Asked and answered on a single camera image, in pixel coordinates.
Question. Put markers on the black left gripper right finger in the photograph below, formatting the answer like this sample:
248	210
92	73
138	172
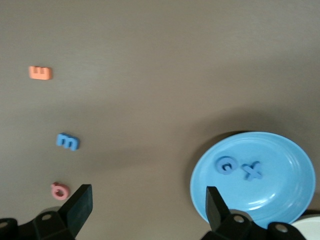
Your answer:
220	220

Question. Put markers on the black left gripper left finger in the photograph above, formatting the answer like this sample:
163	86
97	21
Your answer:
75	215

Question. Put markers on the blue foam letter G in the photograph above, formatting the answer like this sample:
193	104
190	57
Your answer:
219	163

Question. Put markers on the blue foam letter X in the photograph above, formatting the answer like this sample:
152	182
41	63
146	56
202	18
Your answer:
250	172

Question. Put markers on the blue foam letter M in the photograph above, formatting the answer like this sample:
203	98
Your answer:
67	141

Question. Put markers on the pink foam letter Q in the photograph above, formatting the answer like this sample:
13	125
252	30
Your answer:
56	193

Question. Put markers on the blue plate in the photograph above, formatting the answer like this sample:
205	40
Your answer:
275	185

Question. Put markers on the beige plate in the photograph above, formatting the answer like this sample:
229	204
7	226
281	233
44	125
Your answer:
310	230

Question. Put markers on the orange foam letter E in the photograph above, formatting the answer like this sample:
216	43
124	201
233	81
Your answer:
40	74

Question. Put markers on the brown table cover sheet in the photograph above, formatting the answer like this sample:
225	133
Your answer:
160	75

